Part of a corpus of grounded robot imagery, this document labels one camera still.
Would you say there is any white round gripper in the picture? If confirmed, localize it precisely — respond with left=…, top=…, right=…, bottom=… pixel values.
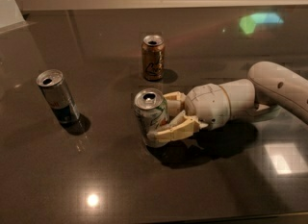
left=146, top=84, right=230, bottom=143

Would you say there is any brown soda can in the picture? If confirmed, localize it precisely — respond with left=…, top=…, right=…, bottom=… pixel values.
left=141, top=35, right=166, bottom=81

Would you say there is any green white 7up can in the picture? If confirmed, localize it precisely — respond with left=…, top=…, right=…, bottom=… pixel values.
left=134, top=88, right=169, bottom=148

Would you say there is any silver blue energy drink can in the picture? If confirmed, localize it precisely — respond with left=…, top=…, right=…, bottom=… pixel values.
left=37, top=69, right=80, bottom=124

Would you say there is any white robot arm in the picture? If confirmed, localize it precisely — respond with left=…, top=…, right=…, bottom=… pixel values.
left=147, top=62, right=308, bottom=144

